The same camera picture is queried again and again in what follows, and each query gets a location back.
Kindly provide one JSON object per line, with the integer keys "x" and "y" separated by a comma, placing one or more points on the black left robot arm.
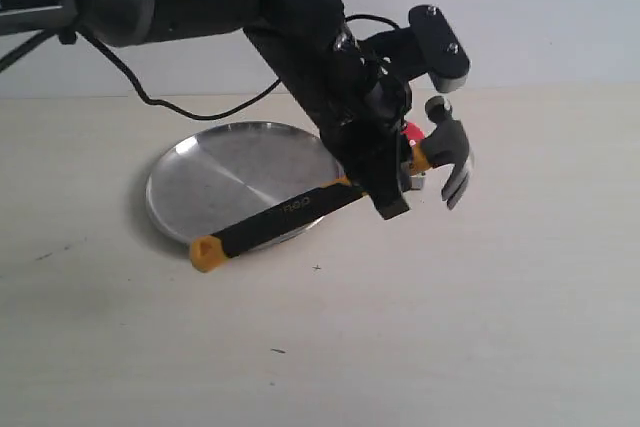
{"x": 282, "y": 31}

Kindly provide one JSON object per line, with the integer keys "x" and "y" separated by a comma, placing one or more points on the yellow black claw hammer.
{"x": 446, "y": 145}

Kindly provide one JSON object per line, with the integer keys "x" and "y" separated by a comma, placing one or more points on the round steel plate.
{"x": 227, "y": 173}

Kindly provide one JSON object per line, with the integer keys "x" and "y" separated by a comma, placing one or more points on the red dome push button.
{"x": 413, "y": 133}

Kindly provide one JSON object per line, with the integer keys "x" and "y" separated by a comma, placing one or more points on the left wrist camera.
{"x": 447, "y": 62}

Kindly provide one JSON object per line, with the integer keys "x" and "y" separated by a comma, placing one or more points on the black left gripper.
{"x": 363, "y": 100}

